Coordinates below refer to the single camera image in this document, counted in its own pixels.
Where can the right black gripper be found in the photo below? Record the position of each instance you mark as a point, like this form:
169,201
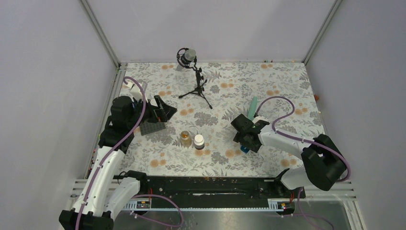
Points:
240,137

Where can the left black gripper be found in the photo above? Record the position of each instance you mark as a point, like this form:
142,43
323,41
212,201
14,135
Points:
163,113

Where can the white pill bottle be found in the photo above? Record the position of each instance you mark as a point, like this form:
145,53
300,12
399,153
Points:
199,142

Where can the teal pill organizer box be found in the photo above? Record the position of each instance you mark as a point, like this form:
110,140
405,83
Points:
244,149

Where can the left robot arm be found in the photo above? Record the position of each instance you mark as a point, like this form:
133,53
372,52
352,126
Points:
94,210

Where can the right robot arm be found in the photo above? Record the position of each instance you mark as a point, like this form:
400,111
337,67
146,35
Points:
323,165

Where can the mint green tube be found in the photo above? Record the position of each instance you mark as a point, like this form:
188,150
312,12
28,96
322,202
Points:
252,108

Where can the grey lego baseplate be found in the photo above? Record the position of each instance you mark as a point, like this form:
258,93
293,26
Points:
148,128

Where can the amber glass pill bottle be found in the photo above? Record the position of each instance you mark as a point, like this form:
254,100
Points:
185,139

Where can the floral table mat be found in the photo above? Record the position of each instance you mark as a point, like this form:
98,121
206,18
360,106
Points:
281,88

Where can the black base frame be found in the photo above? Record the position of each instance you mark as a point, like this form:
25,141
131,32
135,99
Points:
211,192

